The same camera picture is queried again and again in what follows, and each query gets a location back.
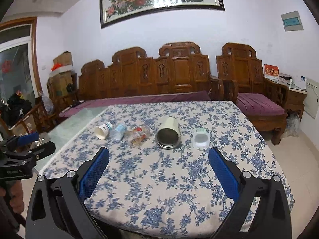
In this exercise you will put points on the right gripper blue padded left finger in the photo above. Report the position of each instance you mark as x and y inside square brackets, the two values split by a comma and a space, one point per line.
[70, 191]

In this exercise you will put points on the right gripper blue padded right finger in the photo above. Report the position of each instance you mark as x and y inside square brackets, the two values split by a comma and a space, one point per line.
[239, 186]

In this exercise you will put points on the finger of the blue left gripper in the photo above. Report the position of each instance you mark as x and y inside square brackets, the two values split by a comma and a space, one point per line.
[27, 139]

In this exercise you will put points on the cream steel tumbler cup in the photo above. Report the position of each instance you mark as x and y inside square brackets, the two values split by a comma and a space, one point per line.
[168, 136]

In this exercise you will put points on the white paper cup striped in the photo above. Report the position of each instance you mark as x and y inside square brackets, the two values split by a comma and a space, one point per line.
[103, 130]

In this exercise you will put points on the light blue plastic cup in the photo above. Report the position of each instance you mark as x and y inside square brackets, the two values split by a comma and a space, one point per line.
[118, 132]

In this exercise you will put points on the green white square cup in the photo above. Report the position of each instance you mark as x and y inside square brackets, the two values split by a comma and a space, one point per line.
[200, 138]

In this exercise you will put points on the person's left hand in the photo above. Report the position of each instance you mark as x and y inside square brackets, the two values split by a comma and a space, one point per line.
[16, 192]

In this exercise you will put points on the wooden chair at left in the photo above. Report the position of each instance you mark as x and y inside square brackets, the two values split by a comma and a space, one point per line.
[36, 120]

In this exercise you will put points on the clear glass red pattern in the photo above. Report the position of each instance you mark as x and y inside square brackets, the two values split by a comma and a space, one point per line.
[138, 135]

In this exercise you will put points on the large cardboard box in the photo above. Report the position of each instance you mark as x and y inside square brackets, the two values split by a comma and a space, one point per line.
[61, 85]

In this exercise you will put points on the purple sofa cushion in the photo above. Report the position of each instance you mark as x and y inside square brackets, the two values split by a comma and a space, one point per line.
[159, 98]

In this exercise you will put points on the blue floral tablecloth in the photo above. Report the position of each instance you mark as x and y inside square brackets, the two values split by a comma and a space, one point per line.
[166, 193]

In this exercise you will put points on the clear plastic bag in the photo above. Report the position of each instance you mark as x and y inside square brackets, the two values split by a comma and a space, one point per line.
[293, 125]

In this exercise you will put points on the purple armchair cushion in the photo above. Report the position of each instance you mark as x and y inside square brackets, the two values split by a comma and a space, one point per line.
[256, 104]

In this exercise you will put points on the brown cardboard box top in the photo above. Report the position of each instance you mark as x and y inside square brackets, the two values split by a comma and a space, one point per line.
[63, 59]

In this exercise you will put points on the wooden side table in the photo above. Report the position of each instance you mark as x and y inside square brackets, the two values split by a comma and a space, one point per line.
[290, 99]

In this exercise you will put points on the carved wooden armchair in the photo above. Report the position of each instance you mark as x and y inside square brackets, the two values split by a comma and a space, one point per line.
[241, 72]

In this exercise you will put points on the red calendar card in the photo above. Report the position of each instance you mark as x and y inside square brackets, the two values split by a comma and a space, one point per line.
[271, 72]

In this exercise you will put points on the carved wooden sofa bench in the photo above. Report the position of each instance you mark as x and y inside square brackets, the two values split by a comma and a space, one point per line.
[180, 68]

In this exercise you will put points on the white wall panel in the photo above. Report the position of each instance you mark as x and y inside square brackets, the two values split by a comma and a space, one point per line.
[311, 101]

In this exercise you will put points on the wooden door frame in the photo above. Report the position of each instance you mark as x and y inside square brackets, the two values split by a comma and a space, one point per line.
[33, 22]

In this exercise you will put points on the grey wall electrical box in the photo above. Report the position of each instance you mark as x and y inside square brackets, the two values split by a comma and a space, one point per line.
[292, 21]

